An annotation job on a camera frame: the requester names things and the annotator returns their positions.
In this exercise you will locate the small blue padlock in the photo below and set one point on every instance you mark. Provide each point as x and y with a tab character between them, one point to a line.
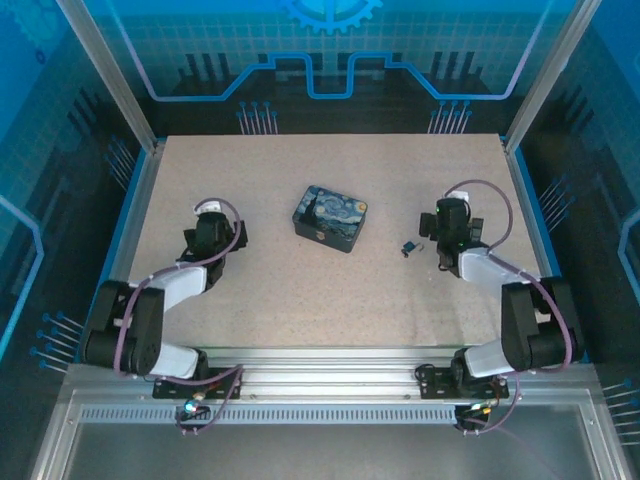
410	246

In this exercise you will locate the starry night tin box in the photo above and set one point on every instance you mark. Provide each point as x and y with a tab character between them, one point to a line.
330	215

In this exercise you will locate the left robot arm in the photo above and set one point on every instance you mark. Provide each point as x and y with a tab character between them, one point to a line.
145	320

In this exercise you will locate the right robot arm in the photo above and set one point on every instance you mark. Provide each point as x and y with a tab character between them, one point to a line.
525	325

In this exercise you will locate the aluminium front beam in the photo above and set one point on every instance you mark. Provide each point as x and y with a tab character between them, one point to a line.
325	375

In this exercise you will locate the grey metal panel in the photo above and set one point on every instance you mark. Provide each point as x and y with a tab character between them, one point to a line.
325	455

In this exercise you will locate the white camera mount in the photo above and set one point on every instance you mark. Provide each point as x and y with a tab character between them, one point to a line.
211	206
460	194

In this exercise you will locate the aluminium side rail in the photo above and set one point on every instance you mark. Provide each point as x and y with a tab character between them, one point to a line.
539	240
129	235

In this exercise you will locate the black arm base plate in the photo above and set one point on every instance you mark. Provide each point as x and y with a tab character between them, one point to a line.
430	382
165	387

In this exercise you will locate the aluminium frame post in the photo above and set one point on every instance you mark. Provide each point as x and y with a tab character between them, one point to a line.
112	75
542	75

